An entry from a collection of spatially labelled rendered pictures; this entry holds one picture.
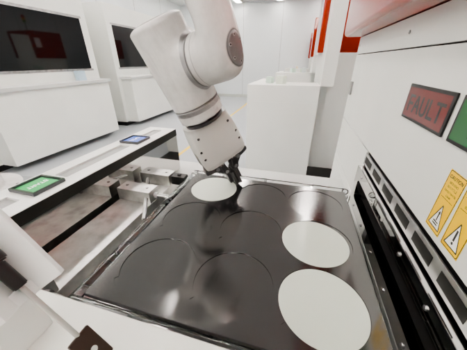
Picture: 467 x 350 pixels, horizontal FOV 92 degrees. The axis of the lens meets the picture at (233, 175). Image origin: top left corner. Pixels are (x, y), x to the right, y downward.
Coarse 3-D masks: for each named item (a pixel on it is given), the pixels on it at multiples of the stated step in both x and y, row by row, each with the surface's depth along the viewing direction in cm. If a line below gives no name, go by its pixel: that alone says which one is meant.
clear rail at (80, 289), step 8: (192, 176) 55; (184, 184) 52; (176, 192) 48; (168, 200) 46; (160, 208) 43; (152, 216) 41; (144, 224) 39; (136, 232) 37; (128, 240) 35; (120, 248) 34; (112, 256) 32; (104, 264) 31; (96, 272) 30; (88, 280) 29; (96, 280) 29; (80, 288) 28
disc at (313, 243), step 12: (288, 228) 38; (300, 228) 38; (312, 228) 38; (324, 228) 38; (288, 240) 35; (300, 240) 35; (312, 240) 36; (324, 240) 36; (336, 240) 36; (300, 252) 33; (312, 252) 33; (324, 252) 33; (336, 252) 33; (348, 252) 33; (312, 264) 31; (324, 264) 31; (336, 264) 31
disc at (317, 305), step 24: (288, 288) 28; (312, 288) 28; (336, 288) 28; (288, 312) 25; (312, 312) 25; (336, 312) 25; (360, 312) 25; (312, 336) 23; (336, 336) 23; (360, 336) 23
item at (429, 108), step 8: (416, 88) 32; (416, 96) 32; (424, 96) 30; (432, 96) 28; (440, 96) 26; (448, 96) 25; (408, 104) 34; (416, 104) 31; (424, 104) 29; (432, 104) 28; (440, 104) 26; (448, 104) 25; (408, 112) 33; (416, 112) 31; (424, 112) 29; (432, 112) 27; (440, 112) 26; (416, 120) 31; (424, 120) 29; (432, 120) 27; (440, 120) 26; (432, 128) 27; (440, 128) 26
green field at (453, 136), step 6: (462, 108) 23; (462, 114) 22; (462, 120) 22; (456, 126) 23; (462, 126) 22; (456, 132) 23; (462, 132) 22; (450, 138) 24; (456, 138) 23; (462, 138) 22; (462, 144) 22
